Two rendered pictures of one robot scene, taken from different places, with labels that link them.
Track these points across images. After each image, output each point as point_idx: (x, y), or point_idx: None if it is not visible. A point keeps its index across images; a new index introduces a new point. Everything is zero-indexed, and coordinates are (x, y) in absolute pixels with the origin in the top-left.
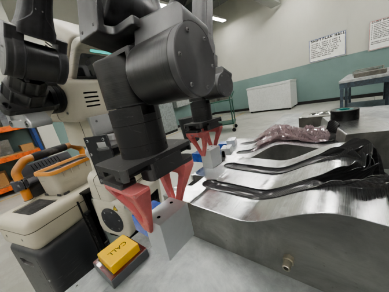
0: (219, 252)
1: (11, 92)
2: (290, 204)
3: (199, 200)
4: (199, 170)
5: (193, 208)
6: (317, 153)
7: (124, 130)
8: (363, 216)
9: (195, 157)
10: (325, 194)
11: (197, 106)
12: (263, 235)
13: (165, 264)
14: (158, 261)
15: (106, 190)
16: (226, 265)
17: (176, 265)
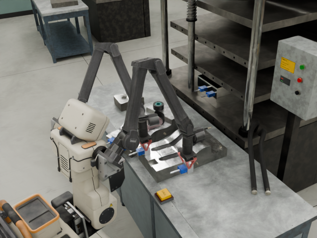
0: (179, 175)
1: (121, 157)
2: (193, 150)
3: (170, 164)
4: (147, 157)
5: (170, 167)
6: (179, 132)
7: (191, 148)
8: (207, 146)
9: (141, 153)
10: (198, 145)
11: (145, 130)
12: (191, 161)
13: (174, 187)
14: (171, 189)
15: (108, 196)
16: (184, 175)
17: (176, 185)
